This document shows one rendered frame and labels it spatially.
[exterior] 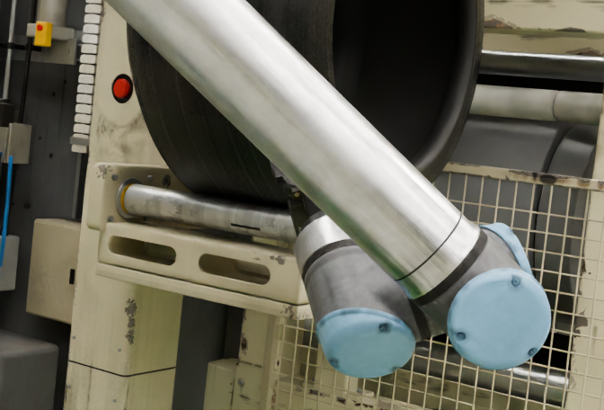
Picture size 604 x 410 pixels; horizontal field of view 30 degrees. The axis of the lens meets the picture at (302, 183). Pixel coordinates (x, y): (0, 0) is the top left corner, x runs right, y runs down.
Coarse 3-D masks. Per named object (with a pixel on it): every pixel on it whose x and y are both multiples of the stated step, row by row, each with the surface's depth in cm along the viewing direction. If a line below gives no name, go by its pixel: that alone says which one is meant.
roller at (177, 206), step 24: (144, 192) 162; (168, 192) 160; (192, 192) 159; (144, 216) 163; (168, 216) 159; (192, 216) 156; (216, 216) 154; (240, 216) 152; (264, 216) 150; (288, 216) 148; (288, 240) 148
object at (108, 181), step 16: (96, 176) 162; (112, 176) 162; (128, 176) 165; (144, 176) 168; (160, 176) 171; (96, 192) 161; (112, 192) 163; (96, 208) 161; (112, 208) 163; (96, 224) 161; (160, 224) 172; (176, 224) 175
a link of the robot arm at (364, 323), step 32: (320, 256) 117; (352, 256) 116; (320, 288) 115; (352, 288) 112; (384, 288) 112; (320, 320) 113; (352, 320) 110; (384, 320) 109; (352, 352) 111; (384, 352) 112
